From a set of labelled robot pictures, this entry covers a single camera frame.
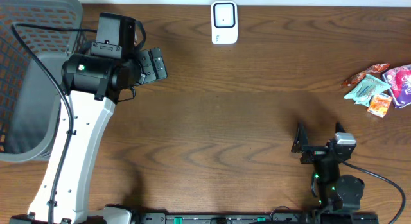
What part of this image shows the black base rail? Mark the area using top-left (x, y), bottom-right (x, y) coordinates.
top-left (137, 211), bottom-right (380, 224)

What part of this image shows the purple pink floral packet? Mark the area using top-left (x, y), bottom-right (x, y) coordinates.
top-left (382, 64), bottom-right (410, 108)

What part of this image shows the orange red snack bar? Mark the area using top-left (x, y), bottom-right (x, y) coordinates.
top-left (340, 63), bottom-right (390, 87)

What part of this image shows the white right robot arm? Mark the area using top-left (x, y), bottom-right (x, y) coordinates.
top-left (291, 123), bottom-right (365, 223)

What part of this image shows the dark grey plastic basket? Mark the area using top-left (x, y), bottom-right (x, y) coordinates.
top-left (1, 0), bottom-right (86, 162)

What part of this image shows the mint green wipes packet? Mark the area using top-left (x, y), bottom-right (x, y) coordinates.
top-left (344, 74), bottom-right (390, 107)

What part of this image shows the orange tissue packet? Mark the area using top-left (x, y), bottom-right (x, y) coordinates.
top-left (367, 93), bottom-right (392, 118)

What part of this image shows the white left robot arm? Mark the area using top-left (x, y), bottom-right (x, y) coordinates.
top-left (10, 13), bottom-right (168, 223)

